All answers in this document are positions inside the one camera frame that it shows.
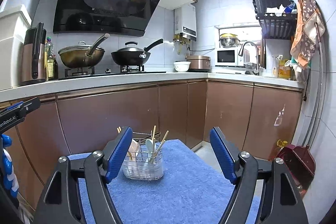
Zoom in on orange patterned apron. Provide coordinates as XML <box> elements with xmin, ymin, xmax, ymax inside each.
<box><xmin>290</xmin><ymin>0</ymin><xmax>326</xmax><ymax>69</ymax></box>

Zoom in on yellow detergent bottle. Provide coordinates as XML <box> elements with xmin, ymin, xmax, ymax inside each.
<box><xmin>277</xmin><ymin>55</ymin><xmax>291</xmax><ymax>80</ymax></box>

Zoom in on brown thermos kettle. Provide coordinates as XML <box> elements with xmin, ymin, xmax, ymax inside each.
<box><xmin>20</xmin><ymin>22</ymin><xmax>47</xmax><ymax>86</ymax></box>

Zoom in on brown rice cooker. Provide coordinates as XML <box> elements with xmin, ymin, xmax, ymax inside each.
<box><xmin>186</xmin><ymin>55</ymin><xmax>211</xmax><ymax>72</ymax></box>

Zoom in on steel pot on microwave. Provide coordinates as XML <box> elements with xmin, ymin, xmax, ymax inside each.
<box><xmin>219</xmin><ymin>33</ymin><xmax>240</xmax><ymax>48</ymax></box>

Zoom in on oil bottles beside stove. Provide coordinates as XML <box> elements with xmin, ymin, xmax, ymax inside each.
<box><xmin>45</xmin><ymin>36</ymin><xmax>59</xmax><ymax>81</ymax></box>

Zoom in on white bowl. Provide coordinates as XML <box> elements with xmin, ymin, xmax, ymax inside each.
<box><xmin>174</xmin><ymin>61</ymin><xmax>191</xmax><ymax>72</ymax></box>

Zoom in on white ceramic spoon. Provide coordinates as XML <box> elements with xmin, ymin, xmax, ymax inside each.
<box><xmin>126</xmin><ymin>139</ymin><xmax>141</xmax><ymax>161</ymax></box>

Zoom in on white water heater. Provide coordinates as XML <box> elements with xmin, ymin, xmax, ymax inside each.
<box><xmin>174</xmin><ymin>4</ymin><xmax>197</xmax><ymax>41</ymax></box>

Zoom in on cooking oil bottle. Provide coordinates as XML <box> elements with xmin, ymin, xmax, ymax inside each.
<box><xmin>272</xmin><ymin>139</ymin><xmax>288</xmax><ymax>159</ymax></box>

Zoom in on steel faucet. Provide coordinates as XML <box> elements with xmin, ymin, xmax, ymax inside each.
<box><xmin>238</xmin><ymin>41</ymin><xmax>261</xmax><ymax>76</ymax></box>

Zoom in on dark red dustpan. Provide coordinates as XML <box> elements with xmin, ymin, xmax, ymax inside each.
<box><xmin>277</xmin><ymin>144</ymin><xmax>316</xmax><ymax>198</ymax></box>

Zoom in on blue terry towel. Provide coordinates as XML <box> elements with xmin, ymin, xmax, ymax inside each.
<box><xmin>67</xmin><ymin>138</ymin><xmax>262</xmax><ymax>224</ymax></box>

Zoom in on light blue ceramic spoon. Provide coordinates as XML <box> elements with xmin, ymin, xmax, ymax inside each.
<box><xmin>145</xmin><ymin>139</ymin><xmax>155</xmax><ymax>162</ymax></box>

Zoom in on brass wok with handle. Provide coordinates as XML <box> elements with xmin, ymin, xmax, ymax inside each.
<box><xmin>58</xmin><ymin>33</ymin><xmax>110</xmax><ymax>69</ymax></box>

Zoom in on black wok with lid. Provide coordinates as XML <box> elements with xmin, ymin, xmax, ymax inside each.
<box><xmin>111</xmin><ymin>39</ymin><xmax>163</xmax><ymax>66</ymax></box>

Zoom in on black wall rack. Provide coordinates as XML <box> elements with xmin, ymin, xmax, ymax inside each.
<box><xmin>252</xmin><ymin>0</ymin><xmax>297</xmax><ymax>40</ymax></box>

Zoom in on white microwave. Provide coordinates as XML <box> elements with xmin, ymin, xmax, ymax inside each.
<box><xmin>215</xmin><ymin>47</ymin><xmax>244</xmax><ymax>68</ymax></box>

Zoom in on wire utensil basket clear liner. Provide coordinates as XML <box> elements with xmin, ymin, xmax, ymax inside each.
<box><xmin>122</xmin><ymin>132</ymin><xmax>163</xmax><ymax>181</ymax></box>

